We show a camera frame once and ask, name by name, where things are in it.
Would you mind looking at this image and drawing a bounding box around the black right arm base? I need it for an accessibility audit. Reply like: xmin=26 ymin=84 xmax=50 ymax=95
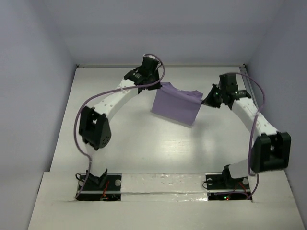
xmin=202 ymin=165 xmax=251 ymax=201

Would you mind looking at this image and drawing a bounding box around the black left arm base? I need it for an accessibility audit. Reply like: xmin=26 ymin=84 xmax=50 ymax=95
xmin=75 ymin=170 xmax=122 ymax=201

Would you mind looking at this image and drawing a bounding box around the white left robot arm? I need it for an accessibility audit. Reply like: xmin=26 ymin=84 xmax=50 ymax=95
xmin=73 ymin=54 xmax=165 ymax=183

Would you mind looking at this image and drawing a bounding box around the purple t shirt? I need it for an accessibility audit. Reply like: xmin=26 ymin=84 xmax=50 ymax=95
xmin=151 ymin=82 xmax=203 ymax=126

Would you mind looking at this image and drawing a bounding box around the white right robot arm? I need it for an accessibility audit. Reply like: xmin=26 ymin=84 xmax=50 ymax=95
xmin=202 ymin=73 xmax=291 ymax=188

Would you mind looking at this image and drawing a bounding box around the silver tape strip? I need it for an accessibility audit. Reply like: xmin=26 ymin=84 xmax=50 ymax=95
xmin=121 ymin=173 xmax=208 ymax=202

